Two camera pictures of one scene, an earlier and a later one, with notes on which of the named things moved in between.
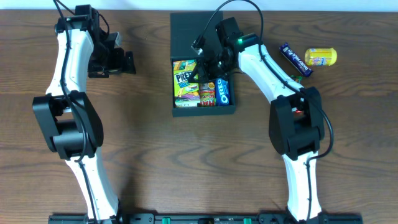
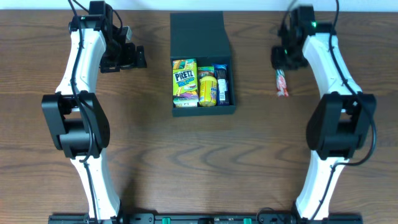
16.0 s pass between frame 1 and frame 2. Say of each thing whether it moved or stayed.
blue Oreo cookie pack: moved
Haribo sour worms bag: moved
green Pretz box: stayed
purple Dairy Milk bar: moved
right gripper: moved
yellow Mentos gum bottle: moved
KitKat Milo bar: moved
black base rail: stayed
